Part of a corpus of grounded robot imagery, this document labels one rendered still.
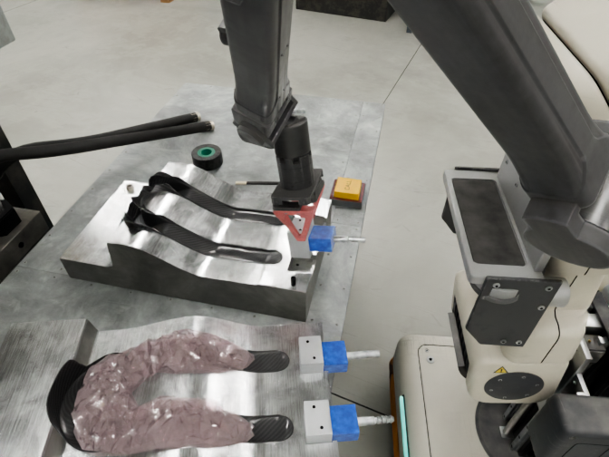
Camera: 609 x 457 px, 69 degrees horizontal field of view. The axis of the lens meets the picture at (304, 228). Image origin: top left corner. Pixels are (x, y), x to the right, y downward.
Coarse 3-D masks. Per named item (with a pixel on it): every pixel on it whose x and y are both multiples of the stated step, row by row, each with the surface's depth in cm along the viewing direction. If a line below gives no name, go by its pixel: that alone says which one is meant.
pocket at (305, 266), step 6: (294, 258) 87; (300, 258) 87; (306, 258) 87; (312, 258) 86; (294, 264) 87; (300, 264) 87; (306, 264) 87; (312, 264) 85; (288, 270) 84; (294, 270) 86; (300, 270) 86; (306, 270) 86; (312, 270) 84
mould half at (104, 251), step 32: (128, 192) 103; (160, 192) 91; (224, 192) 98; (256, 192) 99; (96, 224) 95; (128, 224) 85; (192, 224) 89; (224, 224) 92; (256, 224) 92; (64, 256) 89; (96, 256) 89; (128, 256) 83; (160, 256) 81; (192, 256) 84; (288, 256) 85; (320, 256) 91; (160, 288) 88; (192, 288) 85; (224, 288) 83; (256, 288) 81; (288, 288) 79
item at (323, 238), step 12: (300, 228) 77; (312, 228) 79; (324, 228) 78; (288, 240) 77; (312, 240) 77; (324, 240) 76; (336, 240) 77; (348, 240) 77; (360, 240) 76; (300, 252) 78; (312, 252) 80
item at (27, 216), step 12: (24, 216) 108; (36, 216) 109; (24, 228) 106; (36, 228) 110; (48, 228) 114; (0, 240) 102; (12, 240) 103; (24, 240) 106; (36, 240) 110; (0, 252) 100; (12, 252) 103; (24, 252) 107; (0, 264) 101; (12, 264) 104; (0, 276) 101
